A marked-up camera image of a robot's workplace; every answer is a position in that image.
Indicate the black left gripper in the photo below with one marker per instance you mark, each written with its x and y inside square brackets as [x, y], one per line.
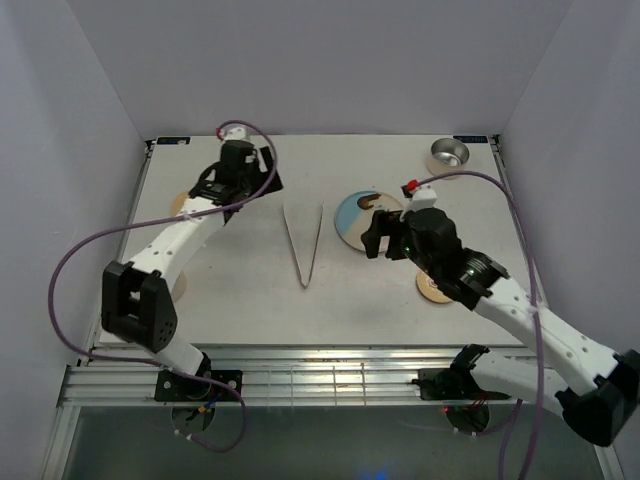
[274, 185]

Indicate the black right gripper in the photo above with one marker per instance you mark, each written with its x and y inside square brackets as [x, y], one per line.
[370, 239]

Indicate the stainless steel slotted tongs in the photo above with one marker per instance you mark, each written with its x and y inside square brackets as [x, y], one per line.
[303, 224]

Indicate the wooden round lid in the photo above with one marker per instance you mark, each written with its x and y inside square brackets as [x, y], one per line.
[429, 290]
[177, 205]

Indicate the steel lunch bowl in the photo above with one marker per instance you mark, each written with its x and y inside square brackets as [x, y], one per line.
[447, 155]
[179, 287]

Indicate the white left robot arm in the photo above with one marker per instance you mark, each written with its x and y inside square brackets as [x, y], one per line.
[136, 302]

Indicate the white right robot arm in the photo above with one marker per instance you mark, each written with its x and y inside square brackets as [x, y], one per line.
[597, 391]

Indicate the dark brown curved food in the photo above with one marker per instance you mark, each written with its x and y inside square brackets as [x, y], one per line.
[367, 202]

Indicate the blue and white plate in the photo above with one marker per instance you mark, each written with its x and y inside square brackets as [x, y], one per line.
[350, 221]

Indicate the left blue corner label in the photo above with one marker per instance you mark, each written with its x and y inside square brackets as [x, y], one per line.
[173, 140]

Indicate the blue corner label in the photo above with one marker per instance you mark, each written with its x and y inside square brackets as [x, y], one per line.
[173, 140]
[471, 139]

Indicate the right blue corner label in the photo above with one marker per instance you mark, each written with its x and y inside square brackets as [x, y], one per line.
[471, 139]

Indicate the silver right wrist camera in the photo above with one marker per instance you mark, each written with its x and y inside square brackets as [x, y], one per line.
[419, 196]

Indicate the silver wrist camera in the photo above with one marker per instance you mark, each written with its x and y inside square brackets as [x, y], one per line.
[419, 196]
[232, 133]

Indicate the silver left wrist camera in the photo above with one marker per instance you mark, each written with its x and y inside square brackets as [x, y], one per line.
[232, 133]

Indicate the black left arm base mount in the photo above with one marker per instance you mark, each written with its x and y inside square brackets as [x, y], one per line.
[172, 388]

